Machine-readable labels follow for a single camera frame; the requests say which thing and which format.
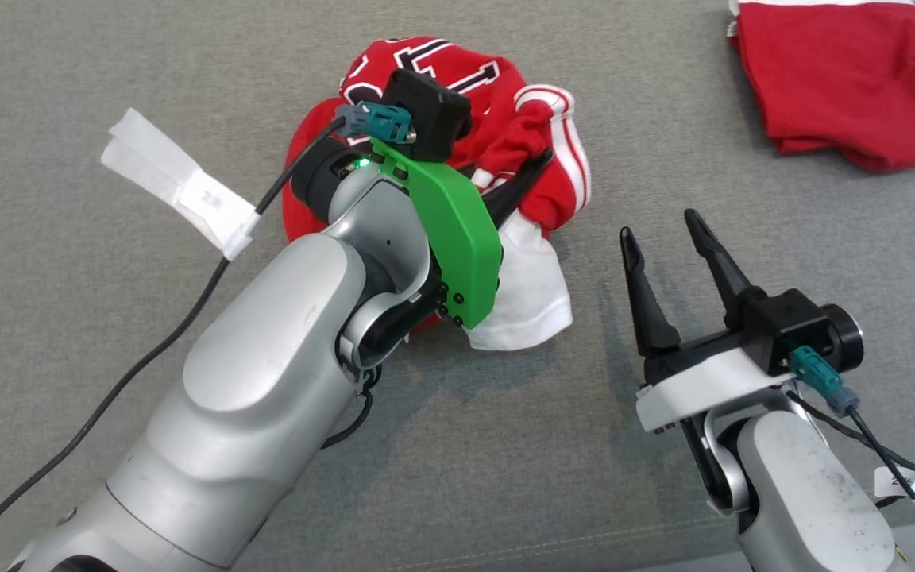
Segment large white paper cable tag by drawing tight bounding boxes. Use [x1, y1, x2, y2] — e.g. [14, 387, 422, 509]
[100, 107, 260, 261]

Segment thin black left gripper cable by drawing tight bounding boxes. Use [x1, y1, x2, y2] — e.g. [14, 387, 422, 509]
[321, 364, 383, 450]

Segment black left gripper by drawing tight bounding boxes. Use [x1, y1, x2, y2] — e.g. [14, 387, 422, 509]
[291, 137, 555, 231]

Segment teal camera connector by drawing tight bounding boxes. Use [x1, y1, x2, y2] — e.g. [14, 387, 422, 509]
[789, 346, 862, 418]
[336, 102, 415, 145]

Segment teal right camera connector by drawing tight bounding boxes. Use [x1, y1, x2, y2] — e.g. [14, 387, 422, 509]
[789, 346, 862, 418]

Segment white camera bracket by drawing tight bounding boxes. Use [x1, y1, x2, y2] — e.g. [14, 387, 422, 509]
[635, 347, 804, 434]

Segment black right camera cable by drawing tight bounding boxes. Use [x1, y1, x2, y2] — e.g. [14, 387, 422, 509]
[843, 401, 915, 569]

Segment red shorts with white stripe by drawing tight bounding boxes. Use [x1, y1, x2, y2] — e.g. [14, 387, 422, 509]
[728, 0, 915, 173]

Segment thin black right gripper cable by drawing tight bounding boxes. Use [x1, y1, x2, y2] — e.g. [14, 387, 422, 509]
[787, 389, 915, 485]

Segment red jersey with white sleeves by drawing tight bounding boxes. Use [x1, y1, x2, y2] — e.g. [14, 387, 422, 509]
[281, 36, 592, 352]

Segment small white cable tag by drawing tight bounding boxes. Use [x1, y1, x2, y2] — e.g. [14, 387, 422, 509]
[874, 467, 915, 521]

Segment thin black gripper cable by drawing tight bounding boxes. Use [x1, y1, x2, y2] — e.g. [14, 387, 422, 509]
[787, 389, 915, 485]
[321, 364, 383, 450]

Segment teal left camera connector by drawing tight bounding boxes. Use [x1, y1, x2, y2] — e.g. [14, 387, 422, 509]
[336, 102, 415, 145]

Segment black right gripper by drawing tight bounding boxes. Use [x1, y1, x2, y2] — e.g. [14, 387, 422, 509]
[620, 209, 768, 387]

